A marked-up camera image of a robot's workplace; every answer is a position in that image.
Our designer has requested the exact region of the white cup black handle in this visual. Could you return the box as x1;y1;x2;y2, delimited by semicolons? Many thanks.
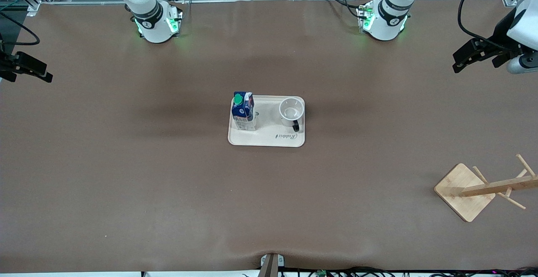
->
279;98;305;132

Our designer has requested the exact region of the blue white milk carton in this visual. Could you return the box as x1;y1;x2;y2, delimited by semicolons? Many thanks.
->
231;92;256;131

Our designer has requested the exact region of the wooden cup rack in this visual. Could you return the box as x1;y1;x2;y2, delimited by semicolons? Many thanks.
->
434;154;538;222

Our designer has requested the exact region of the cream plastic tray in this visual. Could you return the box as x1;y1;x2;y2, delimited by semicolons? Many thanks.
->
228;95;306;148

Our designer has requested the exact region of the metal table edge clamp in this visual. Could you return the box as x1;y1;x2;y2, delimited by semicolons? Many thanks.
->
260;253;285;277

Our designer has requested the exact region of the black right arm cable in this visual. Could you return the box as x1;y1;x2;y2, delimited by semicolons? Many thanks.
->
0;11;41;46

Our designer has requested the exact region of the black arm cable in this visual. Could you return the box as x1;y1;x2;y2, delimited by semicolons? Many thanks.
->
0;11;41;46
458;0;511;51

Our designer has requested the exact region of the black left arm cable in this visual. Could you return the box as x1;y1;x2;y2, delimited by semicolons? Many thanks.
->
458;0;511;51

